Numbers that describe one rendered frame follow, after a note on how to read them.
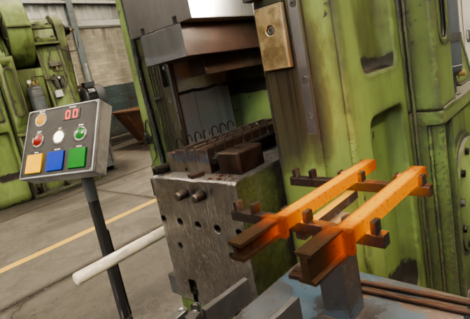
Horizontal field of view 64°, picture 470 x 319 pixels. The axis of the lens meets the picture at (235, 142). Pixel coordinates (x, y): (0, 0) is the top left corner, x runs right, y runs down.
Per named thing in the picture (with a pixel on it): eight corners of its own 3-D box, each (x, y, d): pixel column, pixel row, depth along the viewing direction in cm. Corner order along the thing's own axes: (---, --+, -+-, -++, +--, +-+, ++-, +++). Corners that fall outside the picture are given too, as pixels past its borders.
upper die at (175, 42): (187, 56, 108) (180, 22, 106) (146, 66, 122) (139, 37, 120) (271, 45, 138) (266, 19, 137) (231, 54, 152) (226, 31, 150)
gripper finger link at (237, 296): (210, 334, 42) (206, 331, 42) (252, 300, 46) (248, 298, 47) (205, 310, 41) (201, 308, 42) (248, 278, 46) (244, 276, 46)
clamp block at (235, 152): (241, 175, 106) (236, 152, 105) (219, 173, 112) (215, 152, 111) (266, 162, 115) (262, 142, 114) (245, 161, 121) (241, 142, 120)
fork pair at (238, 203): (254, 215, 72) (252, 205, 72) (233, 211, 76) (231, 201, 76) (317, 176, 88) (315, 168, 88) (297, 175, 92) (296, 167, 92)
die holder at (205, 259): (263, 329, 109) (233, 182, 101) (179, 295, 134) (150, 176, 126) (347, 242, 149) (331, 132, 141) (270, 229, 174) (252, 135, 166)
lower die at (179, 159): (211, 173, 115) (205, 146, 113) (171, 171, 128) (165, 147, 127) (287, 138, 145) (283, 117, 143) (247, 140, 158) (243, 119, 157)
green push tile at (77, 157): (83, 166, 134) (85, 146, 136) (66, 168, 136) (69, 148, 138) (87, 167, 135) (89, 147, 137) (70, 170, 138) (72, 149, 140)
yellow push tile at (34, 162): (39, 172, 140) (42, 152, 142) (23, 173, 142) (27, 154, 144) (43, 173, 141) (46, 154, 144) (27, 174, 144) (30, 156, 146)
